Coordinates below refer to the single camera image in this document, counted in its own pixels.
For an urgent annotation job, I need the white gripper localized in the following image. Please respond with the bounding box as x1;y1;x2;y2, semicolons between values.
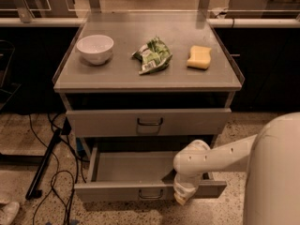
173;173;201;205

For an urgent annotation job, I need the grey drawer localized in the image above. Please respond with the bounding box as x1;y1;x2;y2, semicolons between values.
67;109;232;137
74;142;228;203

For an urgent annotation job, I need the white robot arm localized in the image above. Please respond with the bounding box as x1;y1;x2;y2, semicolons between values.
173;112;300;225

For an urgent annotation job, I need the grey drawer cabinet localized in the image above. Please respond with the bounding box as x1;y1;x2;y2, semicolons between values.
52;11;246;161

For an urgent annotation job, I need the yellow sponge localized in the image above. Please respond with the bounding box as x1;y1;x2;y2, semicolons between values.
187;46;212;69

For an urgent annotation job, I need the green chip bag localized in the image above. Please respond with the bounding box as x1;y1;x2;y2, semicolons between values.
132;37;173;75

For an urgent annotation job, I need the black floor stand bar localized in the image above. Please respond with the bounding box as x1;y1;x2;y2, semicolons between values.
25;129;60;200

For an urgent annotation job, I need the white ceramic bowl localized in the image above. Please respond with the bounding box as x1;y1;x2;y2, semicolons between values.
76;35;114;65

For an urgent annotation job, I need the white counter ledge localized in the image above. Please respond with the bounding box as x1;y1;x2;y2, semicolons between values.
0;18;300;28

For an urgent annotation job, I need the white shoe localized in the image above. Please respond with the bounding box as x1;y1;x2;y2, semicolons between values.
0;202;20;225

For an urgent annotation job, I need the black floor cable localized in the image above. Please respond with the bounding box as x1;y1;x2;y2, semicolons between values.
27;112;88;225

